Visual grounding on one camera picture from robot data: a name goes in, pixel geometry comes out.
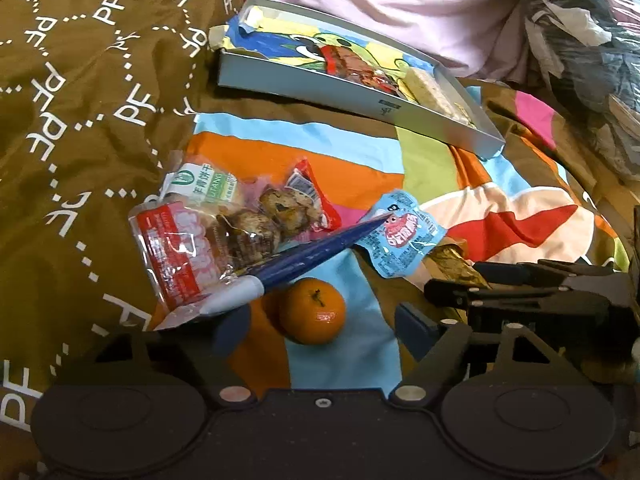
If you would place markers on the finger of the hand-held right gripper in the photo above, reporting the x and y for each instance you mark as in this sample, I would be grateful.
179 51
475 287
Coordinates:
480 295
505 272

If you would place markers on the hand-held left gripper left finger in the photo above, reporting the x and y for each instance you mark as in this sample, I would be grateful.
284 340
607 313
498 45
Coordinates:
232 327

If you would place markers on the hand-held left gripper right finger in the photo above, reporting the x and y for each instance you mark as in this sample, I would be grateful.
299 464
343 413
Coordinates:
415 327

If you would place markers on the golden brown snack packet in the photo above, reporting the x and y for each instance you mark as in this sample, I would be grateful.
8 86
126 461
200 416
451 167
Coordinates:
450 260

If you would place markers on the light blue snack packet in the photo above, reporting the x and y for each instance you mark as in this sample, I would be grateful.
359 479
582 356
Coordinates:
400 235

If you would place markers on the clear packet with red label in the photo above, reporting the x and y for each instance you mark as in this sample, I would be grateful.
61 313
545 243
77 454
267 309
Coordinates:
170 255

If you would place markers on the blue and white cone packet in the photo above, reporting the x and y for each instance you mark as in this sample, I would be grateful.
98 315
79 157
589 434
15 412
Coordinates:
300 255

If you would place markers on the biscuit packet green white label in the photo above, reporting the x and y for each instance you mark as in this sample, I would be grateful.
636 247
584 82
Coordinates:
200 180

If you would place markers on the white rice bar packet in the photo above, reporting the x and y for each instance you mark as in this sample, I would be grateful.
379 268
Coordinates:
430 90

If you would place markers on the grey box tray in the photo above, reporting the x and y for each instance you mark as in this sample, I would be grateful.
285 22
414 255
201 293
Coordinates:
310 92

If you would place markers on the red packet with brown snack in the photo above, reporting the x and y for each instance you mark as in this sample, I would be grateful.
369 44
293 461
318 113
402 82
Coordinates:
350 62

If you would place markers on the orange tangerine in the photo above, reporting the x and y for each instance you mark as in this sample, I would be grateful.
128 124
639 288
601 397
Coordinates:
310 315

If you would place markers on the brown chunks packet red end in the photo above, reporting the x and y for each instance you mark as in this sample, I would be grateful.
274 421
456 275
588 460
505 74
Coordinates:
280 205

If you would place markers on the colourful cartoon blanket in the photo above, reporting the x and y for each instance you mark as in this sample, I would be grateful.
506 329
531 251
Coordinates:
350 160

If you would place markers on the patterned clothes pile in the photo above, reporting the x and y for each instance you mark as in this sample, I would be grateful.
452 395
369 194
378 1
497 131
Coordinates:
590 60

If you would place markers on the brown quilt with white letters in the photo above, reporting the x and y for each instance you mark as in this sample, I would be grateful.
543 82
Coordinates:
75 135

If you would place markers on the pink cloth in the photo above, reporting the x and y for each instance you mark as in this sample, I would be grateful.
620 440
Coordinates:
400 5

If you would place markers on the colourful cartoon drawing sheet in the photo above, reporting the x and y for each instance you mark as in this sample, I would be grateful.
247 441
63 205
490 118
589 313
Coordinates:
280 42

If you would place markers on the wooden bed frame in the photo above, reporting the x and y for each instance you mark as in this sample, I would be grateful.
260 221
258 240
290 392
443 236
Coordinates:
615 210

